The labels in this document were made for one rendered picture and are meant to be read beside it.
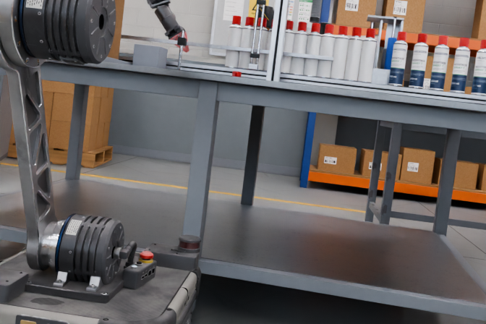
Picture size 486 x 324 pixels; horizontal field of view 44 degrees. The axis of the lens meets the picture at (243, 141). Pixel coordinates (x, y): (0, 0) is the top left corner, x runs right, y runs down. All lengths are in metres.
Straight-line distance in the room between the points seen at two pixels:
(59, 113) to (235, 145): 2.09
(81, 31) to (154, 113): 5.67
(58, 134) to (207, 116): 3.77
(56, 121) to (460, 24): 4.29
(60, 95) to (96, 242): 4.16
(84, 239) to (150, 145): 5.39
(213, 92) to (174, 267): 0.56
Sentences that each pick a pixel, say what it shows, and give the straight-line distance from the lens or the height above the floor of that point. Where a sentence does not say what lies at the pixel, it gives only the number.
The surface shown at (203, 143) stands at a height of 0.61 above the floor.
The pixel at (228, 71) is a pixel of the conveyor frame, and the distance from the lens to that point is 2.31.
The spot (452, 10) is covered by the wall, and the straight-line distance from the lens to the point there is 6.95.
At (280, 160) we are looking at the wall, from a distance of 6.69.
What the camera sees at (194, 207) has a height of 0.39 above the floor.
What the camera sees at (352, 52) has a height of 0.99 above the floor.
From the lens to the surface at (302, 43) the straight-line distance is 2.31.
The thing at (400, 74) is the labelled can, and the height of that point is 0.92.
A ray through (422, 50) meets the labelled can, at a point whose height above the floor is 1.02.
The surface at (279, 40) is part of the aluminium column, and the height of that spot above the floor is 0.99.
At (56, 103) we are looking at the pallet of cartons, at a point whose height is 0.54.
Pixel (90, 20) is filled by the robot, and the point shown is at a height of 0.87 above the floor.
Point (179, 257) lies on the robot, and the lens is 1.80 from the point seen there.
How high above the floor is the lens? 0.75
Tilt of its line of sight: 4 degrees down
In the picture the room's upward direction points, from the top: 7 degrees clockwise
